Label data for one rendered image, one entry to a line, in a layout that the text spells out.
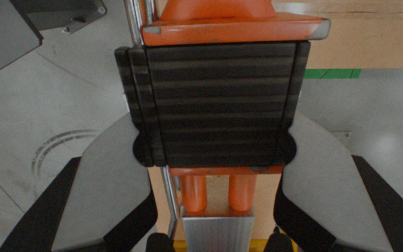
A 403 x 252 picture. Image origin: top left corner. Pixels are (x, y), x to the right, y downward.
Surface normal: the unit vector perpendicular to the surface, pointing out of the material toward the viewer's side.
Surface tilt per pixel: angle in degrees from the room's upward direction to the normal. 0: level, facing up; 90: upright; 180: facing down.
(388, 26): 0
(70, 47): 0
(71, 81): 0
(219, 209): 89
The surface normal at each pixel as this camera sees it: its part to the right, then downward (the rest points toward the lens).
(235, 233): -0.02, 0.55
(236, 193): -0.45, 0.51
